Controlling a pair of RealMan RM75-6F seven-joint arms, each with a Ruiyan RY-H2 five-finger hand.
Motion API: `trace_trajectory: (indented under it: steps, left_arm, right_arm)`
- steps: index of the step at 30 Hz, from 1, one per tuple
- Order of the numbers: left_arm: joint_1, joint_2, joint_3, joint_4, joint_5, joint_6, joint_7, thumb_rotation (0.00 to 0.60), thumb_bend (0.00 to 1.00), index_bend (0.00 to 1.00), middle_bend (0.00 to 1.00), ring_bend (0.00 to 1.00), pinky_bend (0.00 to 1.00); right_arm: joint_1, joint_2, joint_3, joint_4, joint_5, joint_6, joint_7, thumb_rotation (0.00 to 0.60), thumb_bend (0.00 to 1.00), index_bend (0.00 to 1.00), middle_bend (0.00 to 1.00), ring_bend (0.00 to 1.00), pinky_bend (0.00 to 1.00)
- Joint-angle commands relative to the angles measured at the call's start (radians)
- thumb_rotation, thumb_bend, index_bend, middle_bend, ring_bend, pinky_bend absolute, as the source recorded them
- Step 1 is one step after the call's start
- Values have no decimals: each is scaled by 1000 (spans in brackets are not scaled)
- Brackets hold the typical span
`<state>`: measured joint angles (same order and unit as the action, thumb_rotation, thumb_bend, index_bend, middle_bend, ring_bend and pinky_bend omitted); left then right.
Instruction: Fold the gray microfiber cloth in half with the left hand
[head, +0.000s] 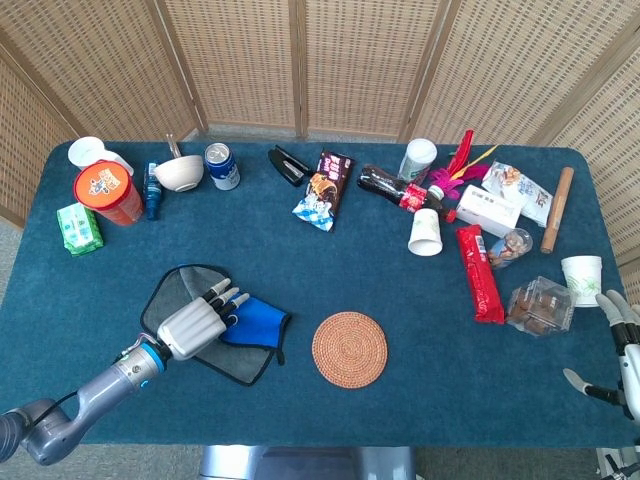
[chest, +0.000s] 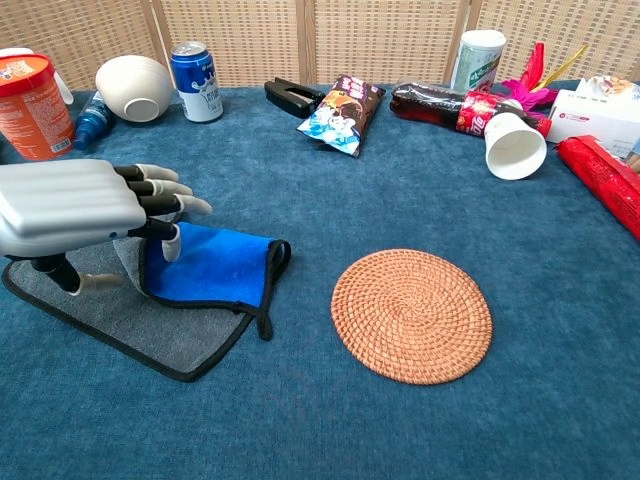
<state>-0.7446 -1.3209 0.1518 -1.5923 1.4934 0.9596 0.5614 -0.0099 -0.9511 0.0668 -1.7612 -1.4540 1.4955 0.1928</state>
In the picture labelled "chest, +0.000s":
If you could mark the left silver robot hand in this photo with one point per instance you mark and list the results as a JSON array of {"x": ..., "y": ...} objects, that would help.
[{"x": 65, "y": 205}]

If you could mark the grey and blue microfiber cloth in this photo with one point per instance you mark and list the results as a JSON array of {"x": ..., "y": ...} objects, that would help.
[{"x": 215, "y": 270}]

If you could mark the small blue bottle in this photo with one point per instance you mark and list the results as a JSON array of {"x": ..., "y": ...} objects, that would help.
[{"x": 92, "y": 125}]

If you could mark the orange instant noodle tub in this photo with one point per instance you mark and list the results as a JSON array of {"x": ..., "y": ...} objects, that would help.
[{"x": 32, "y": 110}]

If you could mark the white ceramic bowl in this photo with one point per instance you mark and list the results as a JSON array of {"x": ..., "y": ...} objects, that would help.
[{"x": 135, "y": 85}]

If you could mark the blue and white drink can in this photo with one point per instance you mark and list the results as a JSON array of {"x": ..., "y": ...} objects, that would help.
[{"x": 197, "y": 85}]

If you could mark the black stapler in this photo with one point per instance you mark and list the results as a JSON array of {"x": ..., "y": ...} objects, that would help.
[{"x": 295, "y": 97}]

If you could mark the dark chocolate snack bag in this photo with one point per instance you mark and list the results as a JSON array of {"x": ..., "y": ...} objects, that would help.
[{"x": 342, "y": 117}]

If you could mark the bamboo folding screen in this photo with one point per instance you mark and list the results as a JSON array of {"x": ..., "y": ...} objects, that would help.
[{"x": 380, "y": 40}]

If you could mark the round woven rattan coaster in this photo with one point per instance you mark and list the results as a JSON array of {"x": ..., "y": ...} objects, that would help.
[{"x": 412, "y": 317}]

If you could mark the cola bottle with red label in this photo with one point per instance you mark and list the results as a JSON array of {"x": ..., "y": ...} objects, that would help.
[{"x": 430, "y": 107}]

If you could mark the blue table cloth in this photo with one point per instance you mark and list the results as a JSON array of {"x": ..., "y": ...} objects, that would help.
[{"x": 400, "y": 430}]

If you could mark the green and white lidded cup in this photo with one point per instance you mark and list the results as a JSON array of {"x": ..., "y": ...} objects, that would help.
[{"x": 477, "y": 60}]

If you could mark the tipped paper cup green print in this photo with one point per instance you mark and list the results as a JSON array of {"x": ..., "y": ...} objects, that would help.
[{"x": 515, "y": 150}]

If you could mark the pink feather shuttlecock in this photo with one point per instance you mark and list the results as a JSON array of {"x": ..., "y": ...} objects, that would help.
[{"x": 530, "y": 92}]

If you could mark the white cardboard box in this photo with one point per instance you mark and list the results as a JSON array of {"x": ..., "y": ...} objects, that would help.
[{"x": 595, "y": 117}]

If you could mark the red biscuit packet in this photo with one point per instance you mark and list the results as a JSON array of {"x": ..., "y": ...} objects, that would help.
[{"x": 605, "y": 182}]

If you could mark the white printed snack packet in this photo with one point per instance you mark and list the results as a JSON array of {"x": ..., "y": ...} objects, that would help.
[{"x": 610, "y": 85}]

